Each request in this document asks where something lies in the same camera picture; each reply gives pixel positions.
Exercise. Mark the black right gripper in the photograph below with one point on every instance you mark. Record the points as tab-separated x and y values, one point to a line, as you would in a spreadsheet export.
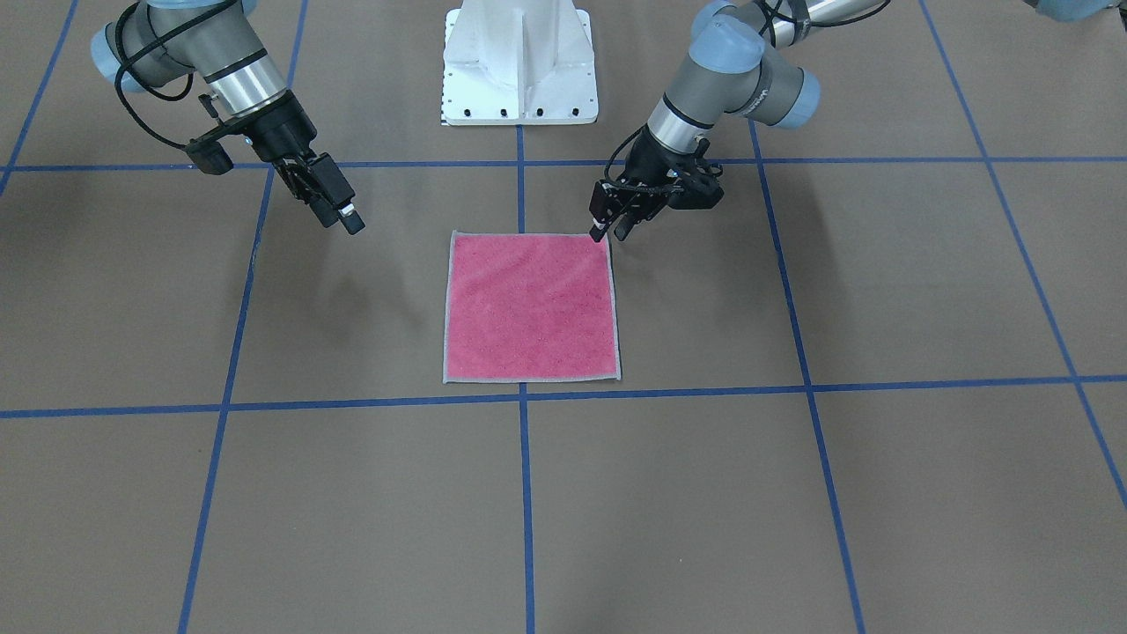
283	131

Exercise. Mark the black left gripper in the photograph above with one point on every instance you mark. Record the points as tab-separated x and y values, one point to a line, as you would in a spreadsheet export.
645	158

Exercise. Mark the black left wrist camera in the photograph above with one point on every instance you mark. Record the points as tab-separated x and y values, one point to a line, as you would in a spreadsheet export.
697	189

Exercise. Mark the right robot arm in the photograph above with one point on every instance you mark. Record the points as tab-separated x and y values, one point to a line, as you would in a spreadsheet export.
162	47

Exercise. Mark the pink and grey towel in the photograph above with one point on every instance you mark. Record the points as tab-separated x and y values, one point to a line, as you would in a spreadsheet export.
529	308

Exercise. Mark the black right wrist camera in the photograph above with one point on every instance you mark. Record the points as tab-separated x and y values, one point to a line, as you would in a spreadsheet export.
209	156

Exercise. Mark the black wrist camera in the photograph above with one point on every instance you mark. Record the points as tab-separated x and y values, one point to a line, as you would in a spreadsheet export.
209	156
697	189

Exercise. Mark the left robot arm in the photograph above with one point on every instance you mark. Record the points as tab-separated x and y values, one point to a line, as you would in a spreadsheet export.
1044	78

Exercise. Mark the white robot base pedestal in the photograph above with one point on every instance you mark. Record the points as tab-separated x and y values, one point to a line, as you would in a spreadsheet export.
518	63

